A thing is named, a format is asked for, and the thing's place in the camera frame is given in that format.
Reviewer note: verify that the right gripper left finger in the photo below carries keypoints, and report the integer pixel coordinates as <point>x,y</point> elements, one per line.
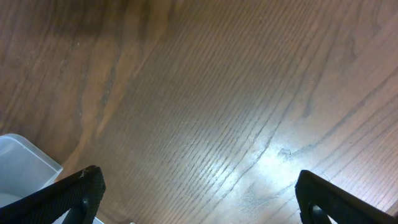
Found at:
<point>77,196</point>

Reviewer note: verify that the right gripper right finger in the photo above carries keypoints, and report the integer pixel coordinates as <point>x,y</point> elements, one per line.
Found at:
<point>322,202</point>

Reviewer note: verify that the clear plastic storage bin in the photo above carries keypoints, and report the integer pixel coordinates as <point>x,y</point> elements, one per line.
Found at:
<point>25,169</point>

